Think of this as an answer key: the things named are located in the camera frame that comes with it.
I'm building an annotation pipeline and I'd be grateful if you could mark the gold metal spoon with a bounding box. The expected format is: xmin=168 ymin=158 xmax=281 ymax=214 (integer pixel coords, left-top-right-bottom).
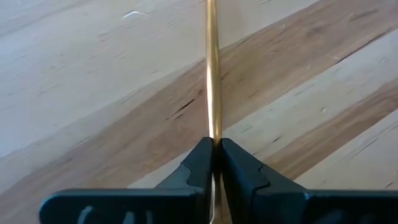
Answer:
xmin=204 ymin=0 xmax=224 ymax=224

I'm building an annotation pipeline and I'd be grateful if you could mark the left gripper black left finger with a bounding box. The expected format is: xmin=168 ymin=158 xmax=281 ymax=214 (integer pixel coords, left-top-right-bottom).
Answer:
xmin=39 ymin=136 xmax=217 ymax=224

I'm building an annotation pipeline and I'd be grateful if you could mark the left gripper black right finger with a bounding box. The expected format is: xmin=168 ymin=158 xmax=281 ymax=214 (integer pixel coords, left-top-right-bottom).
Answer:
xmin=220 ymin=138 xmax=398 ymax=224

